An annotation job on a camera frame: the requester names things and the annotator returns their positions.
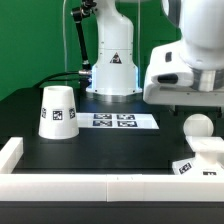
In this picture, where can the white lamp shade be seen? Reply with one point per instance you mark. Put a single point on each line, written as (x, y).
(58, 119)

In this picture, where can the white lamp base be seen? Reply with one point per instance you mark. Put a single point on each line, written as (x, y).
(205, 161)

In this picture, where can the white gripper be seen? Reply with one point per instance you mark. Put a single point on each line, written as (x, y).
(207, 88)

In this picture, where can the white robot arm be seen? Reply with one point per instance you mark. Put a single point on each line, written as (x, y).
(201, 22)

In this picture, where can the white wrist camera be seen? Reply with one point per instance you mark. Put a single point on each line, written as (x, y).
(182, 78)

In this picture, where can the white front fence bar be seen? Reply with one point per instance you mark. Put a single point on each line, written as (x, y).
(110, 188)

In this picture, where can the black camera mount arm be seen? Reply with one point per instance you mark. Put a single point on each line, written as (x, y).
(78, 14)

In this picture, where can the white fence bar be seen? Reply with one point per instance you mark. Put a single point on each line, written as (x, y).
(110, 188)
(10, 154)

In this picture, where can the white marker sheet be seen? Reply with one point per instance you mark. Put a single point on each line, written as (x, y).
(117, 121)

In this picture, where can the white lamp bulb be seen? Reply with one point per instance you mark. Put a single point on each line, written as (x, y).
(198, 125)

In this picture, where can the white left fence bar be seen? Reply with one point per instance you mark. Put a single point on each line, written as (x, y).
(10, 154)

